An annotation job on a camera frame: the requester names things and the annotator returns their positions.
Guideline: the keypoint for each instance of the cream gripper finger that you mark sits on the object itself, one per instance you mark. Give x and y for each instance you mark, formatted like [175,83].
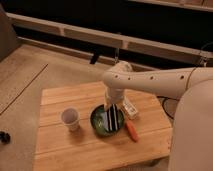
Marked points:
[107,104]
[124,101]

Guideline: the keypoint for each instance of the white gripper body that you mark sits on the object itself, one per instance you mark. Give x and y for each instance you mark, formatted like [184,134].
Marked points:
[114,96]

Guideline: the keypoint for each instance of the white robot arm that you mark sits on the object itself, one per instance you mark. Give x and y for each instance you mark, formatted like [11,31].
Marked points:
[192,91]

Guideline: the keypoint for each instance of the green bowl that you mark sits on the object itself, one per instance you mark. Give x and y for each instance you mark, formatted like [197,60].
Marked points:
[99,121]

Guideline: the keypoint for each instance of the orange carrot toy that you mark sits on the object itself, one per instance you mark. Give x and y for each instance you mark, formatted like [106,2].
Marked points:
[131,130]

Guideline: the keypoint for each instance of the white paper cup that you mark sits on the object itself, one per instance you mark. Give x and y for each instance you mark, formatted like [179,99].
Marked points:
[70,118]

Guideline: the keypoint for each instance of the wooden table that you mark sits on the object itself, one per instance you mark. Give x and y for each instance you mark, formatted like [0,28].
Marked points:
[58,149]

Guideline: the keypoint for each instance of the white horizontal rail frame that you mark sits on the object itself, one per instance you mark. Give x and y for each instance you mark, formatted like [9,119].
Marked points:
[113,40]

